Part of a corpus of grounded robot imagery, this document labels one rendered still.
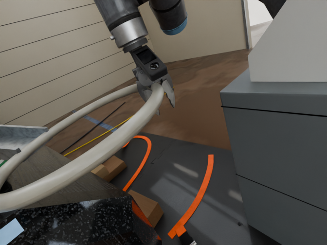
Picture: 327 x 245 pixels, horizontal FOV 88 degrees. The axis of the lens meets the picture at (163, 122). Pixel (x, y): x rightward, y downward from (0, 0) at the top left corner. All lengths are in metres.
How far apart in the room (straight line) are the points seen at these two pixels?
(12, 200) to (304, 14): 0.68
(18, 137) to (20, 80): 5.06
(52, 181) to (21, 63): 5.62
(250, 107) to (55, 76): 5.62
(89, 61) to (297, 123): 5.91
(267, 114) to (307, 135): 0.11
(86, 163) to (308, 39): 0.56
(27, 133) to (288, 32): 0.87
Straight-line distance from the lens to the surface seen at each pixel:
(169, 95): 0.51
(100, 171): 1.82
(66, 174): 0.30
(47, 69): 5.91
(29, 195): 0.34
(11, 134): 0.86
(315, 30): 0.57
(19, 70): 5.87
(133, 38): 0.47
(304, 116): 0.58
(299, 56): 0.59
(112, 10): 0.48
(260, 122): 0.63
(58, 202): 0.64
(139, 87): 0.49
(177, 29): 0.60
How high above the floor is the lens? 1.10
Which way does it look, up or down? 27 degrees down
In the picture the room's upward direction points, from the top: 22 degrees counter-clockwise
